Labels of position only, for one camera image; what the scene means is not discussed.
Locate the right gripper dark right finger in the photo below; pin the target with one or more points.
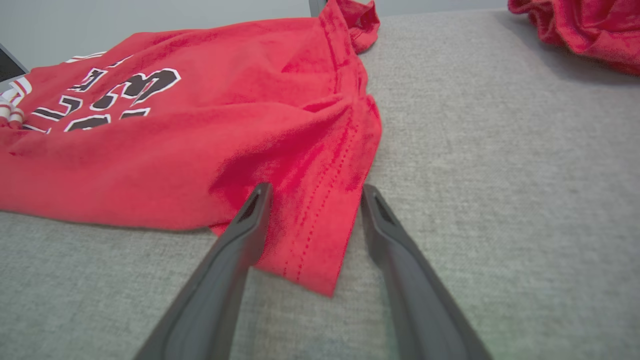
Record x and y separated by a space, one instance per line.
425 300

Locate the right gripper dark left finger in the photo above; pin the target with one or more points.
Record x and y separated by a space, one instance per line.
210 290

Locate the red white basketball jersey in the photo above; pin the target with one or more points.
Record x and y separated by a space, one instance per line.
200 125

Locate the red white striped shorts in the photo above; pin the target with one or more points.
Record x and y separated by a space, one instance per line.
590 30

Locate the grey metal partition frame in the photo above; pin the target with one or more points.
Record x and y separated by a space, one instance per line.
20 67

